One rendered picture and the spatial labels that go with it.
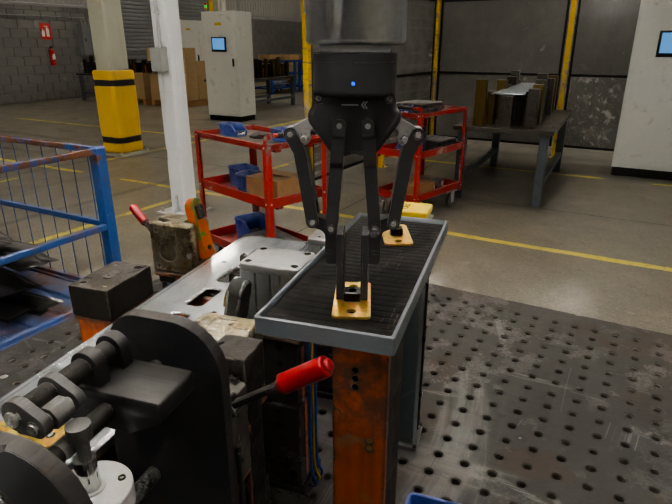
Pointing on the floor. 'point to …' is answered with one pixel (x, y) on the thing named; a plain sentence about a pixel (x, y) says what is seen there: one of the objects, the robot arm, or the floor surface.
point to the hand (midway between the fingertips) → (352, 263)
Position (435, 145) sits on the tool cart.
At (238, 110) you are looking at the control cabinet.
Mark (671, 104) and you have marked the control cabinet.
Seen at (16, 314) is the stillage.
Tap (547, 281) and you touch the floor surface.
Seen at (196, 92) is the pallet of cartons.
